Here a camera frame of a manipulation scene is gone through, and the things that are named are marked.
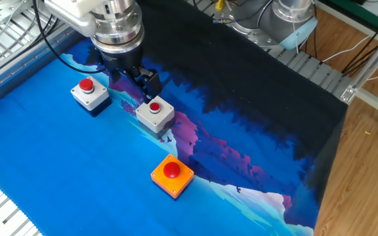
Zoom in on blue landscape printed cloth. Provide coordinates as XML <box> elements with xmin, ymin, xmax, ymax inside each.
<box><xmin>0</xmin><ymin>0</ymin><xmax>349</xmax><ymax>236</ymax></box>

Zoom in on black cable bundle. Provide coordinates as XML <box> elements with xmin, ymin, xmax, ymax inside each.
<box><xmin>0</xmin><ymin>16</ymin><xmax>62</xmax><ymax>81</ymax></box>

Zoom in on grey button box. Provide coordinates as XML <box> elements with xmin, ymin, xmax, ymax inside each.
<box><xmin>135</xmin><ymin>95</ymin><xmax>176</xmax><ymax>140</ymax></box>

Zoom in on orange button box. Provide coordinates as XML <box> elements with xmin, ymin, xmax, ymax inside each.
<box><xmin>150</xmin><ymin>153</ymin><xmax>195</xmax><ymax>200</ymax></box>

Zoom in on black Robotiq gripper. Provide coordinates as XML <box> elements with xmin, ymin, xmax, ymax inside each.
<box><xmin>92</xmin><ymin>39</ymin><xmax>163</xmax><ymax>103</ymax></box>

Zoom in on black floor cables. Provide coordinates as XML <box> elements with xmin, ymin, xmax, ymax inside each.
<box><xmin>341</xmin><ymin>8</ymin><xmax>378</xmax><ymax>75</ymax></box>

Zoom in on grey aluminium table rail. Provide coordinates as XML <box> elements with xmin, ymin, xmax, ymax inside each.
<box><xmin>0</xmin><ymin>28</ymin><xmax>85</xmax><ymax>112</ymax></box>

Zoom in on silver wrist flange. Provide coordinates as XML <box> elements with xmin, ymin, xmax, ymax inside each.
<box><xmin>90</xmin><ymin>0</ymin><xmax>146</xmax><ymax>55</ymax></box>

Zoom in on silver mounting plate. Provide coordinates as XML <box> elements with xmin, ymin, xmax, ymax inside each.
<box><xmin>0</xmin><ymin>0</ymin><xmax>34</xmax><ymax>26</ymax></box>

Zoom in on aluminium frame post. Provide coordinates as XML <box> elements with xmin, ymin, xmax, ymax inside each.
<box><xmin>339</xmin><ymin>22</ymin><xmax>378</xmax><ymax>106</ymax></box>

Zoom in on white floor cable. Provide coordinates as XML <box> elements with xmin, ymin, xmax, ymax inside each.
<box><xmin>322</xmin><ymin>35</ymin><xmax>372</xmax><ymax>64</ymax></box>

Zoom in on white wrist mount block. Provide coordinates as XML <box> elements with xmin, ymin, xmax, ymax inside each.
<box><xmin>43</xmin><ymin>0</ymin><xmax>111</xmax><ymax>37</ymax></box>

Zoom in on black looping wrist cable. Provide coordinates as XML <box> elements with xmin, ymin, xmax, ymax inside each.
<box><xmin>32</xmin><ymin>0</ymin><xmax>108</xmax><ymax>75</ymax></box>

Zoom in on white navy button box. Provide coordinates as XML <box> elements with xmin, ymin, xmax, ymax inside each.
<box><xmin>70</xmin><ymin>75</ymin><xmax>113</xmax><ymax>118</ymax></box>

